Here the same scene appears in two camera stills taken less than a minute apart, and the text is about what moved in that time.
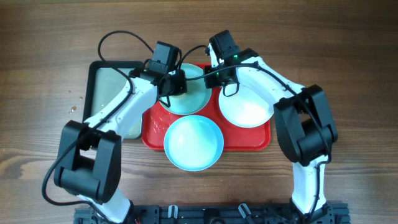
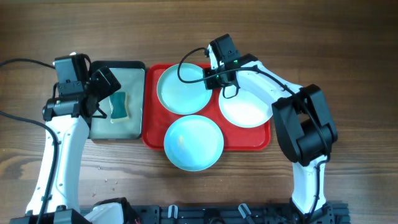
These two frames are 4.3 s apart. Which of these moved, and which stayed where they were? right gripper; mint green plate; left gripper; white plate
Moved: left gripper
Stayed: white plate; mint green plate; right gripper
